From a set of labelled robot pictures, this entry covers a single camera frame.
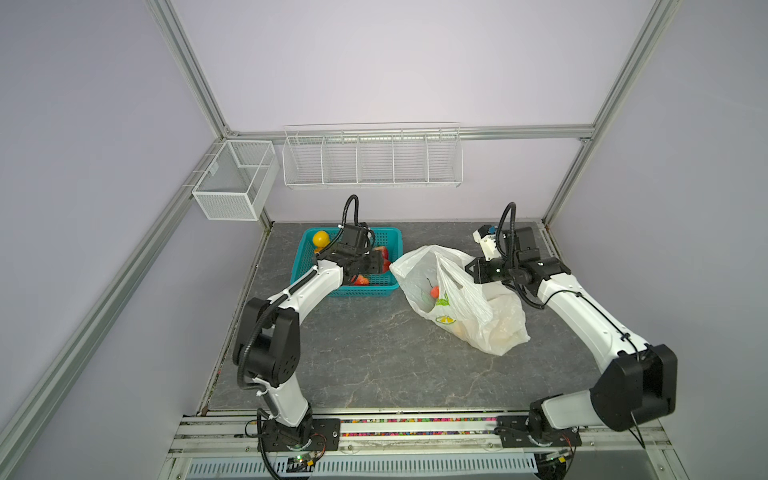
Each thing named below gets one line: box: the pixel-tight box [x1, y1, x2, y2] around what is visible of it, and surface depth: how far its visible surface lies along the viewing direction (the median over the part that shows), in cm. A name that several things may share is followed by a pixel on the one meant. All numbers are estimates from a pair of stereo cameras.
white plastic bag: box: [389, 245, 531, 357], surface depth 82 cm
